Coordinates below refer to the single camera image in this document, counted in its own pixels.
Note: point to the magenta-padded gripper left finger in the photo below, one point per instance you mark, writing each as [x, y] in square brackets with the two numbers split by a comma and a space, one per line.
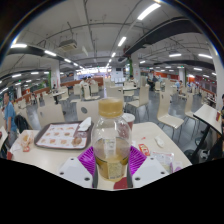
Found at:
[76, 170]

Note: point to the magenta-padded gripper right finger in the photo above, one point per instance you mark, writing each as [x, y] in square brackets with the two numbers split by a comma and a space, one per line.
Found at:
[148, 170]

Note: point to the clear bottle with yellow drink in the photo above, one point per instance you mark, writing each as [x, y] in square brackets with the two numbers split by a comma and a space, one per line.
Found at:
[111, 140]

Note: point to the clear plastic wrapper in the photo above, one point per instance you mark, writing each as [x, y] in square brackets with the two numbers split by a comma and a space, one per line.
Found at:
[165, 160]

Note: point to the small red white packet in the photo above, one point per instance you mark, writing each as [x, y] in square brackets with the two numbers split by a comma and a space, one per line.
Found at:
[144, 150]

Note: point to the crumpled white tissue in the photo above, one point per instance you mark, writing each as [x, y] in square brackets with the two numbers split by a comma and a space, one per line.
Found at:
[159, 141]

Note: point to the brown tray with paper liner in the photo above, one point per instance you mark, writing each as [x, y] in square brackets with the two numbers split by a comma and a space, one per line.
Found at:
[56, 135]

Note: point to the white napkin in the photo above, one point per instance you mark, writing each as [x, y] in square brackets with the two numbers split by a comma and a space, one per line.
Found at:
[84, 124]

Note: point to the clear plastic food bag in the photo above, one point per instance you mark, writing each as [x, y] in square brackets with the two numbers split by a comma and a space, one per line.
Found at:
[26, 139]

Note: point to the group of beige chairs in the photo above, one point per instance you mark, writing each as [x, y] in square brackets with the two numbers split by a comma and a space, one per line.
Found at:
[50, 115]

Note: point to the small red wallet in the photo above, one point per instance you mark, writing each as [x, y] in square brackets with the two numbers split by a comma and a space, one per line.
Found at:
[9, 155]

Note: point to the black backpack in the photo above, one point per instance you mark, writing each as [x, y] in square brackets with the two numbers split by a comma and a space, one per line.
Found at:
[21, 123]

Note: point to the beige side table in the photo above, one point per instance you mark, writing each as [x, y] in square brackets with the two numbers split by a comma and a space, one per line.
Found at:
[207, 115]

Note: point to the person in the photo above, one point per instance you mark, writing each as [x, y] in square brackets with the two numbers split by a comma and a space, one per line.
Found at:
[10, 115]

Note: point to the ceiling air conditioner unit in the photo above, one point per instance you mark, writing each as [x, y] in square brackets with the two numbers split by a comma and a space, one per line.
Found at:
[67, 45]

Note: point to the group of ceiling lights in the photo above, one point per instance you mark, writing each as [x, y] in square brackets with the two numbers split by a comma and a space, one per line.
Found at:
[148, 11]

